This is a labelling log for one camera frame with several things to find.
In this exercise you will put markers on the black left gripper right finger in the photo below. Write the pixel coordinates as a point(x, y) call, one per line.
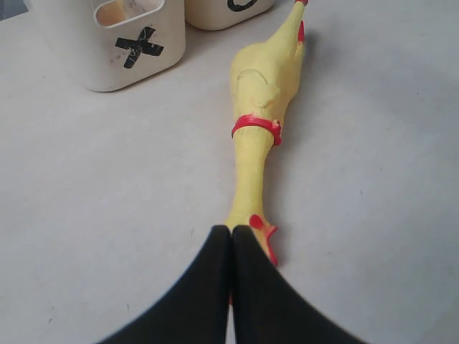
point(266, 308)

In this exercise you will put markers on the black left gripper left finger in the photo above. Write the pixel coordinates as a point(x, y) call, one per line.
point(195, 309)

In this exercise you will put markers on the yellow rubber chicken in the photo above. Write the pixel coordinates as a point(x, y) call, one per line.
point(264, 78)

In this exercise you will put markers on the cream bin marked X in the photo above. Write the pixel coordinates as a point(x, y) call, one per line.
point(108, 45)

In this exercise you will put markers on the cream bin marked O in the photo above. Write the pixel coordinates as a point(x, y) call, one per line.
point(214, 15)

